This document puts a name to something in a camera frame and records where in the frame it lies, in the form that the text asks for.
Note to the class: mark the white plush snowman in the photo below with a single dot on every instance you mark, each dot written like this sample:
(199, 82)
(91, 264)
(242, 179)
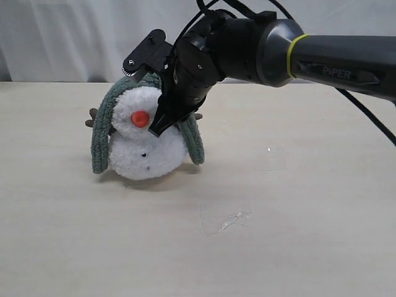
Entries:
(142, 136)

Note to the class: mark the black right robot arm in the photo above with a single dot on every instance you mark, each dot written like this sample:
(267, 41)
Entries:
(266, 50)

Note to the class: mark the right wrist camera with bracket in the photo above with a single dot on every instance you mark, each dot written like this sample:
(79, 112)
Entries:
(149, 56)

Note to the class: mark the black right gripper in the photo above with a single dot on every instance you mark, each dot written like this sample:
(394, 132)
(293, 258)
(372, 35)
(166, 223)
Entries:
(193, 71)

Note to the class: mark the white backdrop curtain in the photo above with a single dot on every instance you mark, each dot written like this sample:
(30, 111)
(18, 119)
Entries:
(87, 41)

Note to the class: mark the clear tape piece near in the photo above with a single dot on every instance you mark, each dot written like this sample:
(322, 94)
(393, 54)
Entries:
(218, 216)

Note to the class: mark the teal fuzzy scarf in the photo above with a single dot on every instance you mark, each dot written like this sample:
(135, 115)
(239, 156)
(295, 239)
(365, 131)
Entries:
(105, 123)

